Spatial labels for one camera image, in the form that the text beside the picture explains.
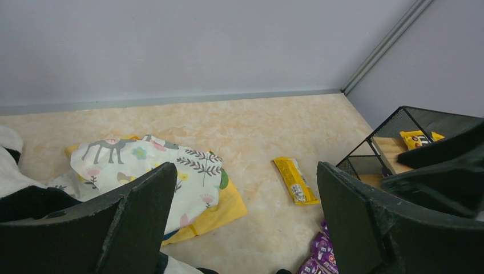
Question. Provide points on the purple m&m bag middle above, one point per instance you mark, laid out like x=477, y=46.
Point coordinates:
x=322, y=250

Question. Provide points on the purple m&m bag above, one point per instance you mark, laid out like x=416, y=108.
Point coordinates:
x=322, y=250
x=310, y=266

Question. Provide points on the animal print white cloth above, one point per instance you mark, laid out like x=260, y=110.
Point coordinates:
x=101, y=166

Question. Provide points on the yellow m&m bag front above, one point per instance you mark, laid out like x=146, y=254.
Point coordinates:
x=416, y=139

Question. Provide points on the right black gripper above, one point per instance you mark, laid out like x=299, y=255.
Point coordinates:
x=445, y=176

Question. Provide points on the purple m&m bag left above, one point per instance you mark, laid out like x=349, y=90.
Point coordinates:
x=310, y=266

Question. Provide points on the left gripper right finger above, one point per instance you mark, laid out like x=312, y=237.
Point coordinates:
x=373, y=231

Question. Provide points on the black wire mesh shelf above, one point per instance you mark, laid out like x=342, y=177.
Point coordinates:
x=376, y=156

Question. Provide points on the yellow candy bag barcode side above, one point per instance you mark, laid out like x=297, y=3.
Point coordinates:
x=295, y=182

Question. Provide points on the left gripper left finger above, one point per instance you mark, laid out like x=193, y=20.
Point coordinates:
x=120, y=231

